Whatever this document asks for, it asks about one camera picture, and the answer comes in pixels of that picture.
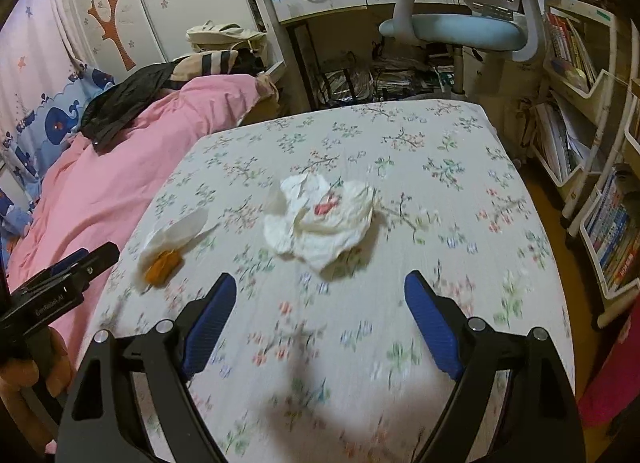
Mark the beige backpack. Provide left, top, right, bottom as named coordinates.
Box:
left=186, top=22, right=271, bottom=56

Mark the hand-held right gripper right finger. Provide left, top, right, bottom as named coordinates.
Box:
left=404, top=270, right=586, bottom=463

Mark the row of colourful books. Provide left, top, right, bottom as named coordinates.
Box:
left=585, top=173, right=640, bottom=294

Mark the pink blanket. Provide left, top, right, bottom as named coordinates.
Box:
left=7, top=74, right=278, bottom=344

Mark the person's left hand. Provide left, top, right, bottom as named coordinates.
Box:
left=0, top=330, right=76, bottom=454

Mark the magenta fabric bag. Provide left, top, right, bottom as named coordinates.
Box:
left=577, top=303, right=640, bottom=429

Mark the pink star curtain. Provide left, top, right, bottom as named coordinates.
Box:
left=0, top=0, right=101, bottom=154

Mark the stack of magazines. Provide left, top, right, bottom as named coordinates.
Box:
left=320, top=55, right=458, bottom=106

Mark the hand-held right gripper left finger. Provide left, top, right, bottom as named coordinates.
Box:
left=55, top=272, right=238, bottom=463

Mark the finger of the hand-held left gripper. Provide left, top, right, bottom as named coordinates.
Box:
left=42, top=242, right=122, bottom=294

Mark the light blue office chair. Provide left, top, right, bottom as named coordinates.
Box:
left=352, top=0, right=546, bottom=98

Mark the row of thin red books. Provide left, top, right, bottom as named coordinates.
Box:
left=545, top=13, right=598, bottom=88

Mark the black cloth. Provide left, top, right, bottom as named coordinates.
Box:
left=80, top=63, right=188, bottom=154

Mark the orange peel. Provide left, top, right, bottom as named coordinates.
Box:
left=142, top=249, right=183, bottom=288

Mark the white paper wrapper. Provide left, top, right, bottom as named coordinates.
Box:
left=262, top=173, right=377, bottom=274

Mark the white tissue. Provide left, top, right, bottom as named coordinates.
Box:
left=137, top=208, right=221, bottom=264

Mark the striped beige bag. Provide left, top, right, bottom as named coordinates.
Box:
left=170, top=49, right=268, bottom=81

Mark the whale print bedsheet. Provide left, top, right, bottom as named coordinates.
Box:
left=0, top=63, right=118, bottom=244

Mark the white tiered book cart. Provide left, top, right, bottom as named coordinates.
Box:
left=517, top=0, right=640, bottom=329

